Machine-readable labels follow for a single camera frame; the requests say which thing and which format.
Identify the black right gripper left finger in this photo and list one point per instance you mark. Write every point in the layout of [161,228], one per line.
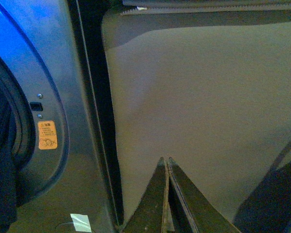
[151,215]

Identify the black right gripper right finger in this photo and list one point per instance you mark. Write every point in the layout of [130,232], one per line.
[190,210]

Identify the black garment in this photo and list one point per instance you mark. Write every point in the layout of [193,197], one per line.
[7,169]

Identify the grey front-load washing machine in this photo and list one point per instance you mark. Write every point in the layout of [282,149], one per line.
[52,67]

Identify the silver tape patch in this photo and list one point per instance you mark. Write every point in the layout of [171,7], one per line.
[81,223]

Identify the orange warning sticker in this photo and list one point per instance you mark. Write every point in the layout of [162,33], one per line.
[47,135]

